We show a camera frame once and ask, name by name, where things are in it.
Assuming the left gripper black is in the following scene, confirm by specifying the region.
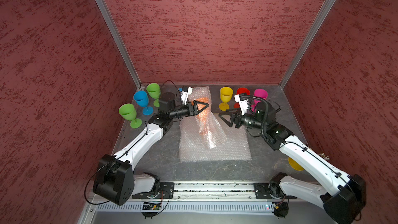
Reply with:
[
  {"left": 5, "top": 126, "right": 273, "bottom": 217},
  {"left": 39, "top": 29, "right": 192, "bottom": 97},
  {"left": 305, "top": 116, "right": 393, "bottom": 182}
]
[{"left": 169, "top": 100, "right": 208, "bottom": 118}]

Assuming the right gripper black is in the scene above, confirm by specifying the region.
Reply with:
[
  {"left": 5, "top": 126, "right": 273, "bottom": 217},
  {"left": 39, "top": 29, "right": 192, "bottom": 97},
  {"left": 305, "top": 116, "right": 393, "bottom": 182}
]
[{"left": 219, "top": 106, "right": 266, "bottom": 130}]

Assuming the orange glass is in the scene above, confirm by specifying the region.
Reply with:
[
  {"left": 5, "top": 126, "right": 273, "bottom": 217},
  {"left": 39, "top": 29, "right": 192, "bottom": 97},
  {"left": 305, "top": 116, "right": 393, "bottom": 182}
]
[{"left": 189, "top": 86, "right": 227, "bottom": 149}]

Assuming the yellow glass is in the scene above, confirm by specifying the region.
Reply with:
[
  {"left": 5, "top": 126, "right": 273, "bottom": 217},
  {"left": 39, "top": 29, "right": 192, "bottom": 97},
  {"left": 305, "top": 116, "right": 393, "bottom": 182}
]
[{"left": 219, "top": 87, "right": 234, "bottom": 112}]

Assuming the red glass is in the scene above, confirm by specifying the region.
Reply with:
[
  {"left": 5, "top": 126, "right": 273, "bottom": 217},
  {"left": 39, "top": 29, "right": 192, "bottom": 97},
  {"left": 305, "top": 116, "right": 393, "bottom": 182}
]
[{"left": 234, "top": 88, "right": 250, "bottom": 108}]

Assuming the pink glass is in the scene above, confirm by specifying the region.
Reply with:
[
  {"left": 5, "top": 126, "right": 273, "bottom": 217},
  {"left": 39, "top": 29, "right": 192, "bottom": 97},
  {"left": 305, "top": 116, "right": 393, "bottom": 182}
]
[{"left": 251, "top": 89, "right": 268, "bottom": 112}]

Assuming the dark green glass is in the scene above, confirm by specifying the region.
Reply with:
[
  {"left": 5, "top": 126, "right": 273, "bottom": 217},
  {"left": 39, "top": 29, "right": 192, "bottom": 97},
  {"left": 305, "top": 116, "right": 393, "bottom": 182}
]
[{"left": 146, "top": 83, "right": 161, "bottom": 107}]

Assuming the blue glass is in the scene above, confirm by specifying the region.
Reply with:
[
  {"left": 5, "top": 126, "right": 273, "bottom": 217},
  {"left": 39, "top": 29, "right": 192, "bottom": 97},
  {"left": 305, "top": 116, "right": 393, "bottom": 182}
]
[{"left": 133, "top": 91, "right": 153, "bottom": 116}]

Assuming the light green wine glass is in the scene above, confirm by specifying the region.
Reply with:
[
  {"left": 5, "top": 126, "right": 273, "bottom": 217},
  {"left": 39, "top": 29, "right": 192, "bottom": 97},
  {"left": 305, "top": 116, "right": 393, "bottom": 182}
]
[{"left": 119, "top": 103, "right": 142, "bottom": 129}]

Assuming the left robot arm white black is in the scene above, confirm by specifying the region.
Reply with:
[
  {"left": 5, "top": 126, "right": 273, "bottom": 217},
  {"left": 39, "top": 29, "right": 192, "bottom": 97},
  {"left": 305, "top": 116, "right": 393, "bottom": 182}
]
[{"left": 91, "top": 91, "right": 209, "bottom": 206}]

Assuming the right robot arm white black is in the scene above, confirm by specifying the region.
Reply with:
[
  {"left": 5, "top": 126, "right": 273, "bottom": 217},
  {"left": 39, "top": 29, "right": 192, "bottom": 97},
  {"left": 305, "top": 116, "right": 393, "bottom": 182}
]
[{"left": 219, "top": 93, "right": 366, "bottom": 224}]

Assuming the right base wiring plug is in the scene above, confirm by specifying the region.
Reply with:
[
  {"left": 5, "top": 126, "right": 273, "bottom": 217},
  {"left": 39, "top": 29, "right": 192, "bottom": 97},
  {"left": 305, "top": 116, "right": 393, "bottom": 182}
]
[{"left": 273, "top": 202, "right": 289, "bottom": 218}]

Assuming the left base wiring board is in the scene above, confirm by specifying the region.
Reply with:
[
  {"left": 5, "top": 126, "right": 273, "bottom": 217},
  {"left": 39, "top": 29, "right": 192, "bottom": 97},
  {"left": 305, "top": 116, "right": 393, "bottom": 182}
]
[{"left": 141, "top": 202, "right": 162, "bottom": 219}]

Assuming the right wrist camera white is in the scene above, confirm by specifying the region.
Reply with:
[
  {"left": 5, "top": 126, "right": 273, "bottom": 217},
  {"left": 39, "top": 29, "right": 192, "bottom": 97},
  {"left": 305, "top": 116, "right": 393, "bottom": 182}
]
[{"left": 234, "top": 93, "right": 249, "bottom": 115}]

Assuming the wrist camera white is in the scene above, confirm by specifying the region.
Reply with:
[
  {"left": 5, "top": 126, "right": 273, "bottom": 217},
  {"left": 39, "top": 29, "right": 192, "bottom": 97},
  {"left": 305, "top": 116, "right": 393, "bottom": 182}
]
[
  {"left": 179, "top": 86, "right": 193, "bottom": 105},
  {"left": 234, "top": 93, "right": 249, "bottom": 115}
]

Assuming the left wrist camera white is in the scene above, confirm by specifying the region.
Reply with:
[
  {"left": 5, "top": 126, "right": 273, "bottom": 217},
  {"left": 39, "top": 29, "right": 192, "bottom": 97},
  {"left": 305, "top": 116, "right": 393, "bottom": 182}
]
[{"left": 179, "top": 86, "right": 193, "bottom": 105}]

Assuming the yellow cup holding cables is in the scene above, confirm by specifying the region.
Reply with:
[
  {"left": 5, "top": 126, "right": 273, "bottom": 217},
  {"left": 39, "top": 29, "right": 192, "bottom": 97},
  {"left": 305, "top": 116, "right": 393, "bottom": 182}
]
[{"left": 288, "top": 157, "right": 304, "bottom": 171}]

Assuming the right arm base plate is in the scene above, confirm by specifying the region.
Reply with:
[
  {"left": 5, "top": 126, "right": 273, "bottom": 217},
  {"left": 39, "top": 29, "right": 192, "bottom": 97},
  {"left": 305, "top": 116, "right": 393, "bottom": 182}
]
[{"left": 254, "top": 183, "right": 297, "bottom": 201}]

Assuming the aluminium front rail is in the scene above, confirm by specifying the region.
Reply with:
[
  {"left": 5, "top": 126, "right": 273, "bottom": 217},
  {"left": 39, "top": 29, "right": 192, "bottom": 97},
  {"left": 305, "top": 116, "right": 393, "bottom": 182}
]
[{"left": 88, "top": 180, "right": 340, "bottom": 201}]

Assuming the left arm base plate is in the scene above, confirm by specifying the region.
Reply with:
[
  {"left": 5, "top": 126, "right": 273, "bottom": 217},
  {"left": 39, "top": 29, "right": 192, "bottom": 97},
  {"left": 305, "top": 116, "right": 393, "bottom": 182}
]
[{"left": 131, "top": 182, "right": 175, "bottom": 200}]

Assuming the white slotted cable duct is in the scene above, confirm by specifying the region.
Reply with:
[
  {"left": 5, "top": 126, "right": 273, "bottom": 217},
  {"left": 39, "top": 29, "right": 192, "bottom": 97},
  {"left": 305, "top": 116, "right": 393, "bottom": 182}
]
[{"left": 97, "top": 201, "right": 274, "bottom": 215}]

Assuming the left aluminium corner post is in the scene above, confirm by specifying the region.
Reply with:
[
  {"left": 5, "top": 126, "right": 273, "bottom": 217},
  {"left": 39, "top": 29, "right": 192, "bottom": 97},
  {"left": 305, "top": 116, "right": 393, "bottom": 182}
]
[{"left": 95, "top": 0, "right": 142, "bottom": 89}]

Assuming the aluminium corner post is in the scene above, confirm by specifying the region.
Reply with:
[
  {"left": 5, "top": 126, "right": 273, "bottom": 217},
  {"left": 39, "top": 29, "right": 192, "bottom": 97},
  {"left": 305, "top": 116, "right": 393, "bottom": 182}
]
[
  {"left": 279, "top": 0, "right": 336, "bottom": 89},
  {"left": 95, "top": 0, "right": 142, "bottom": 89}
]

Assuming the right aluminium corner post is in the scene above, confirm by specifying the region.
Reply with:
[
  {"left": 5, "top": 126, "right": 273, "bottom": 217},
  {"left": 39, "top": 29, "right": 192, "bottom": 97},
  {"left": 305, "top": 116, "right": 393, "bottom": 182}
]
[{"left": 279, "top": 0, "right": 336, "bottom": 89}]

